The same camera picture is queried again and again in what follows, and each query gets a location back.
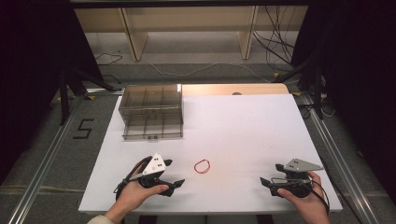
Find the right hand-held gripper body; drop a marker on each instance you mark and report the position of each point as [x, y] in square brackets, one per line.
[295, 183]

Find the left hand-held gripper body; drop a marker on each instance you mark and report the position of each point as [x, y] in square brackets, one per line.
[154, 166]

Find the red rubber band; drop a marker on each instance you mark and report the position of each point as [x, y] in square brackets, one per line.
[195, 167]

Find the transparent brown drawer organizer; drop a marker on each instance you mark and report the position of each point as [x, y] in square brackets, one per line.
[151, 112]

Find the person's right hand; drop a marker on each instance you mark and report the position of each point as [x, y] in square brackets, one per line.
[306, 203]

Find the person's left hand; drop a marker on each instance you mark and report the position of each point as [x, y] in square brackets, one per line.
[134, 193]

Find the white table mat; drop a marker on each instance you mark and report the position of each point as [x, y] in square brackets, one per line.
[236, 133]

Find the yellow tape piece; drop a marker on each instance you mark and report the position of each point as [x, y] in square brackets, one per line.
[276, 75]
[296, 93]
[91, 97]

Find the black tripod stand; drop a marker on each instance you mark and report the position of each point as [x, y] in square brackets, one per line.
[63, 99]
[317, 93]

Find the wooden table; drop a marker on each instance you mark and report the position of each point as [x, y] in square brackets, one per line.
[218, 89]

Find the black curtain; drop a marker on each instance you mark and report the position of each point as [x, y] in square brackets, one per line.
[28, 77]
[361, 77]

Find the light wooden desk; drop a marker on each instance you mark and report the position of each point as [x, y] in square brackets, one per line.
[193, 21]

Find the aluminium floor rail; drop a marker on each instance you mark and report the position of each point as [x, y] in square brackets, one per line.
[342, 168]
[40, 174]

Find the short aluminium rail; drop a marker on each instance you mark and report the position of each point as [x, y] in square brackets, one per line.
[102, 91]

